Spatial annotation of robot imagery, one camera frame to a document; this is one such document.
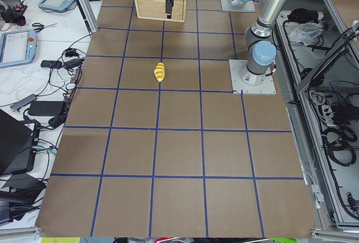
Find wooden drawer cabinet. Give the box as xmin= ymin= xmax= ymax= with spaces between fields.
xmin=135 ymin=0 xmax=187 ymax=22

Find yellow toy croissant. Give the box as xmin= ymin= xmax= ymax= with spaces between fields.
xmin=154 ymin=62 xmax=165 ymax=83

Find black scissors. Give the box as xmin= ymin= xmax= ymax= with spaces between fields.
xmin=31 ymin=22 xmax=57 ymax=33

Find white crumpled cloth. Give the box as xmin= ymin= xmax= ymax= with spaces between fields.
xmin=288 ymin=22 xmax=324 ymax=45

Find black phone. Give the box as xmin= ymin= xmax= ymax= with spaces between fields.
xmin=40 ymin=60 xmax=63 ymax=69

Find lower blue teach pendant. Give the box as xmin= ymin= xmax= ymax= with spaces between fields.
xmin=1 ymin=29 xmax=37 ymax=68

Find grey usb hub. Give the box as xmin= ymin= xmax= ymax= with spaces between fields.
xmin=10 ymin=94 xmax=37 ymax=111

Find black power brick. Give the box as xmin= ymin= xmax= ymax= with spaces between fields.
xmin=28 ymin=100 xmax=64 ymax=116

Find black laptop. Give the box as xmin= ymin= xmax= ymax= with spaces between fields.
xmin=1 ymin=111 xmax=40 ymax=176

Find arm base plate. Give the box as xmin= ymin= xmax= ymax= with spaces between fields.
xmin=229 ymin=59 xmax=276 ymax=95
xmin=220 ymin=0 xmax=255 ymax=12

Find coiled black cables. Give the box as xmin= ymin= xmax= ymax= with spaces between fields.
xmin=321 ymin=127 xmax=357 ymax=168

